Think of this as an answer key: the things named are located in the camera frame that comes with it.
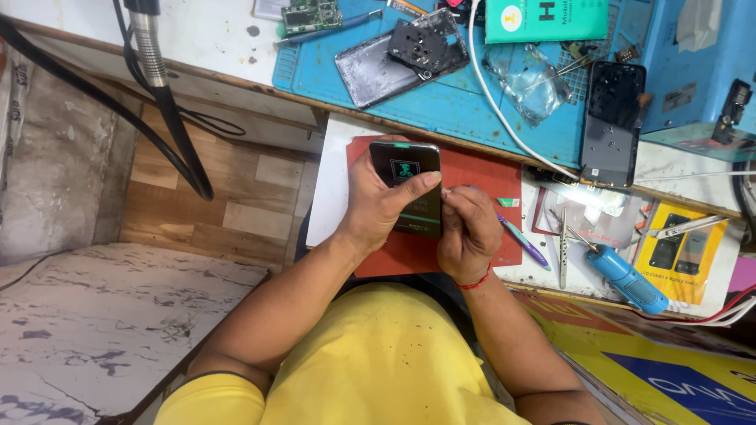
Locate person's right hand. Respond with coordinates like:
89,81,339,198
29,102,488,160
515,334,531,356
437,185,504,288

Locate person's left hand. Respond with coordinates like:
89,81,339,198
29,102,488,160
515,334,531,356
337,135,443,255

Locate black smartphone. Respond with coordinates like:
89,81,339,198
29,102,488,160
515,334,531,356
369,140,443,240

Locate white paper sheet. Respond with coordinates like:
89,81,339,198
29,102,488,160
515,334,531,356
305,113,379,249

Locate purple pen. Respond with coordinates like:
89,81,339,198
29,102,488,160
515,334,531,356
469,185,552,273

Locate red work mat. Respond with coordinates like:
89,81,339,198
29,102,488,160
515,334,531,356
345,135,524,279

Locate straight silver tweezers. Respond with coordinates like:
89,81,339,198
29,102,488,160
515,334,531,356
558,206,569,290

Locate blue repair mat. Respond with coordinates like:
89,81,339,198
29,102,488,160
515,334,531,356
272,0,646,170

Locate grey phone back cover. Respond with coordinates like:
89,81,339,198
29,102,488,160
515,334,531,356
334,7,471,111

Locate clear red printed packaging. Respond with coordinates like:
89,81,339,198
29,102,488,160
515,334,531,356
531,182,646,250

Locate yellow shirt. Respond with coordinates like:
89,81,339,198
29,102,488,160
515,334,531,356
154,281,532,425

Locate clear plastic bag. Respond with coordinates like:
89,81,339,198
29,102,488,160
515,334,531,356
483,44,573,128

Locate blue electric screwdriver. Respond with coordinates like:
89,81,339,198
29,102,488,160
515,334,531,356
548,208,671,316

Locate black phone inner plate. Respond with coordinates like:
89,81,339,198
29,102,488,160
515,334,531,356
387,20,451,76

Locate thin tweezers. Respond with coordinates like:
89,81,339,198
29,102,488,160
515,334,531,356
524,53,599,91

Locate green circuit board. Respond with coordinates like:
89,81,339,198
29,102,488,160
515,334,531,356
280,0,344,37

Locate yellow packaging card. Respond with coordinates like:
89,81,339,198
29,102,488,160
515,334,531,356
634,200,729,307

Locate wide silver tweezers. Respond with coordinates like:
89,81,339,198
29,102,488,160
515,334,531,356
644,215,731,240

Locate colourful printed banner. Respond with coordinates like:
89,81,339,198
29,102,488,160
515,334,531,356
513,292,756,425

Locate teal cardboard box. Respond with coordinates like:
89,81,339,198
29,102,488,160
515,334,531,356
484,0,610,44

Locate blue repair machine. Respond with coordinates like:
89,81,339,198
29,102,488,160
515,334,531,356
640,0,756,164

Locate black phone part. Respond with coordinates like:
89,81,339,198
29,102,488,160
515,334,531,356
711,78,754,146

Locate white marble slab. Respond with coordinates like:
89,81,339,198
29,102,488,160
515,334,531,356
0,242,271,425

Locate red thread bracelet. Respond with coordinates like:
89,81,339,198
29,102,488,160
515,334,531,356
453,264,493,291

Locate white cable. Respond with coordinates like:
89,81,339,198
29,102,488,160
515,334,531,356
468,0,581,180

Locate opened black phone frame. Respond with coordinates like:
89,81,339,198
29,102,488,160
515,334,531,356
579,60,647,189

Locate thin black cable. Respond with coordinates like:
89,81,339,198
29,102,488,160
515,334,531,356
111,0,247,138

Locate thin white wire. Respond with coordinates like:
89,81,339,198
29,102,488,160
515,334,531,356
634,170,756,183

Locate red and white wires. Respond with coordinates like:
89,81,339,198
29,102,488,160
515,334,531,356
637,283,756,329

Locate metal hot air handle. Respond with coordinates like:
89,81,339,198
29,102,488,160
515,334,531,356
123,0,173,91

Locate thick black hose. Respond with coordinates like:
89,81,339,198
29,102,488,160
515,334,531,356
0,14,215,202

